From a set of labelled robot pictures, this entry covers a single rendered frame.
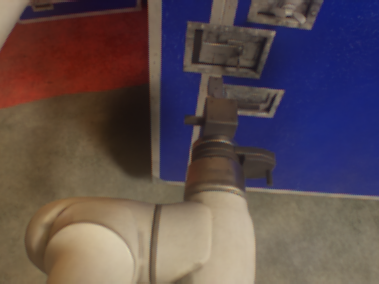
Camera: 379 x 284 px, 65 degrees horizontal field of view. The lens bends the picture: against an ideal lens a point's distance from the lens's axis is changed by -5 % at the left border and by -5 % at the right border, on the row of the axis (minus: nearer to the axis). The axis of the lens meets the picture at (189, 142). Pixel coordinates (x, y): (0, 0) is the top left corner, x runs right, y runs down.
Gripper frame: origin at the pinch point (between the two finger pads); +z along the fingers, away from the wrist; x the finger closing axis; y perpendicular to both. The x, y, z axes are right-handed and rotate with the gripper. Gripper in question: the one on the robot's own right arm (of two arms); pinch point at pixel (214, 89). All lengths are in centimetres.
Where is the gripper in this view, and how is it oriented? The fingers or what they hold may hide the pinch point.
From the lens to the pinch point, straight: 57.9
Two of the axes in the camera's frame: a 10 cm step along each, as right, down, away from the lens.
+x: -0.8, 5.8, 8.1
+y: -10.0, -0.9, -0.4
